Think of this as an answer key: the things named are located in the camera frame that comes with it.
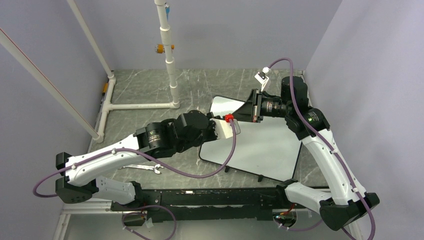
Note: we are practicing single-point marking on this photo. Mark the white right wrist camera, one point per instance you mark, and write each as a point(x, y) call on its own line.
point(263, 78)

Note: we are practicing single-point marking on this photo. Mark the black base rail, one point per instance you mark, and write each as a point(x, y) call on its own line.
point(260, 203)

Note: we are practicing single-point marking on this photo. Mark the orange knob on pipe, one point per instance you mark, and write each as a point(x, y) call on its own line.
point(159, 49)

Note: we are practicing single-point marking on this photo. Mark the silver open-end wrench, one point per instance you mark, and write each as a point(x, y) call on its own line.
point(156, 168)

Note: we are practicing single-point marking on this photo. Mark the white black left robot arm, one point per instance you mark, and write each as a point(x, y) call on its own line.
point(83, 178)

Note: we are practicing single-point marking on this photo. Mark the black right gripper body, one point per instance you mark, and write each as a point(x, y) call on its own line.
point(270, 107)

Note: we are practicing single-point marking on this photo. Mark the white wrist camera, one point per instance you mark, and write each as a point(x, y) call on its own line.
point(263, 78)
point(227, 127)

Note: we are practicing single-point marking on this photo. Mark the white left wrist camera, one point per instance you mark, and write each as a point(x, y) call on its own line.
point(227, 127)

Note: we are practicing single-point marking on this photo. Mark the orange black small tool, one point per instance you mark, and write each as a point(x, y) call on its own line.
point(105, 88)

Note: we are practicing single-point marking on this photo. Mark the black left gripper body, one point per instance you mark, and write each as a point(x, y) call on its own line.
point(210, 133)

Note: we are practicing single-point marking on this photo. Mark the white pvc pipe frame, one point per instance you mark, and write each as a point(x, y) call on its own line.
point(107, 106)

